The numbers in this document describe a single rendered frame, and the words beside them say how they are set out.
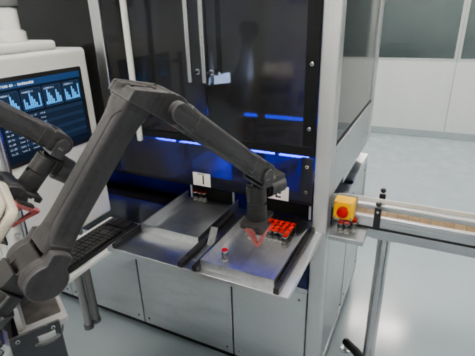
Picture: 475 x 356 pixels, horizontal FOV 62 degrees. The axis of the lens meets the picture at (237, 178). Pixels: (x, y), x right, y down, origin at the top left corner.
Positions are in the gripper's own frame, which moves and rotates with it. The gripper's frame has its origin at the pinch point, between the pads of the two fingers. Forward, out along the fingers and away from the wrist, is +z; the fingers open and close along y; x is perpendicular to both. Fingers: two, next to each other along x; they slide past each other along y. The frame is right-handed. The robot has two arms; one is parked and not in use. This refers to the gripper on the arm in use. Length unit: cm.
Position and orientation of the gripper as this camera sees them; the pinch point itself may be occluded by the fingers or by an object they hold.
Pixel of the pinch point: (257, 244)
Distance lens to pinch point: 118.9
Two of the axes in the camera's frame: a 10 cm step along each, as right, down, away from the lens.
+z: 0.4, 9.1, 4.1
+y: 4.4, -3.9, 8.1
